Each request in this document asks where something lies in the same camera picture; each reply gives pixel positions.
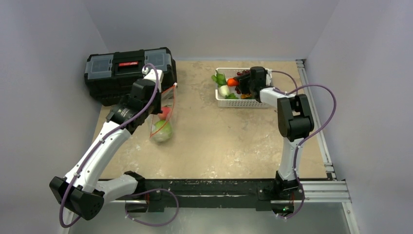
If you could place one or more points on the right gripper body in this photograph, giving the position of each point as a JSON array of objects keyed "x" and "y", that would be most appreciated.
[{"x": 244, "y": 85}]

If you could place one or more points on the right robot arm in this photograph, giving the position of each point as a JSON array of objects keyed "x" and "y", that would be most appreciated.
[{"x": 295, "y": 121}]

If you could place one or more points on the green cabbage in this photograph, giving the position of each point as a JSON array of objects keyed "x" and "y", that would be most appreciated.
[{"x": 161, "y": 131}]

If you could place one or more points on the dark red grapes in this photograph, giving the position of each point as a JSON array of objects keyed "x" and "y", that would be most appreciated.
[{"x": 241, "y": 73}]

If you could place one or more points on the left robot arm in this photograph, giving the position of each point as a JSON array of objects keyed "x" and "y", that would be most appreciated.
[{"x": 80, "y": 193}]

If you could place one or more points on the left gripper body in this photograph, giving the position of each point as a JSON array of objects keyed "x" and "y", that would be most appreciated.
[{"x": 155, "y": 106}]

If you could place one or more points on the orange pepper piece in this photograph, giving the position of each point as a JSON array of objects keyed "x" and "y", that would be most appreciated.
[{"x": 246, "y": 96}]

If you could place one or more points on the pink peach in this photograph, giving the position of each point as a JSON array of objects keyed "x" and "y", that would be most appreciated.
[{"x": 166, "y": 110}]

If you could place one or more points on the orange carrot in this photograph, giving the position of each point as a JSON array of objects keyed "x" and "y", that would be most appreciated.
[{"x": 231, "y": 82}]

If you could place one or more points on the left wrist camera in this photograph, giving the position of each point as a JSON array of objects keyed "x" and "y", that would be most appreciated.
[{"x": 151, "y": 74}]

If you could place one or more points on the black toolbox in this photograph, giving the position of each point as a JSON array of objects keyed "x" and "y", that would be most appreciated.
[{"x": 109, "y": 77}]

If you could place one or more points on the clear zip top bag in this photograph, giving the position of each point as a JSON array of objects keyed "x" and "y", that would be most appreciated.
[{"x": 168, "y": 98}]

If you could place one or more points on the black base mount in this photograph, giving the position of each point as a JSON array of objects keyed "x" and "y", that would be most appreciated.
[{"x": 265, "y": 194}]

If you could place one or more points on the white radish with leaves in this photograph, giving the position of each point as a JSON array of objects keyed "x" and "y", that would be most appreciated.
[{"x": 220, "y": 80}]

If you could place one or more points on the white plastic basket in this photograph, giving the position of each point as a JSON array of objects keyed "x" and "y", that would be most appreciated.
[{"x": 230, "y": 72}]

